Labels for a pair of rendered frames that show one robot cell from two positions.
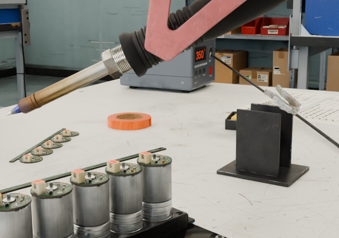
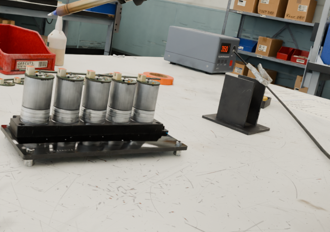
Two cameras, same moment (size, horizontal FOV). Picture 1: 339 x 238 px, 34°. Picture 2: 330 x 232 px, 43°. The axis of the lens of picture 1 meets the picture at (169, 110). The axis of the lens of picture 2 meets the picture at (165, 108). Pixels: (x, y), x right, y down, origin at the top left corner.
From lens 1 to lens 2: 0.08 m
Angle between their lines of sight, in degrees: 7
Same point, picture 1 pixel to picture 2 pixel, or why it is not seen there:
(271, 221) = (224, 148)
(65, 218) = (74, 97)
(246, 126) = (229, 87)
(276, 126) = (249, 91)
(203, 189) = (187, 123)
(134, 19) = not seen: hidden behind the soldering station
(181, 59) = (210, 49)
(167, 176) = (153, 93)
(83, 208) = (89, 96)
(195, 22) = not seen: outside the picture
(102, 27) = not seen: hidden behind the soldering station
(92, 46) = (164, 44)
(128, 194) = (122, 96)
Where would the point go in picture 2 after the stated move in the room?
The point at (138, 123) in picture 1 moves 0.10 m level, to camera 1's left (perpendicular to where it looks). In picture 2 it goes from (163, 80) to (111, 69)
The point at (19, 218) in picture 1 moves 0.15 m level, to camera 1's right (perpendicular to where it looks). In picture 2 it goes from (42, 85) to (218, 124)
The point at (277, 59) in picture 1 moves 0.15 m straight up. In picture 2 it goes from (299, 82) to (302, 69)
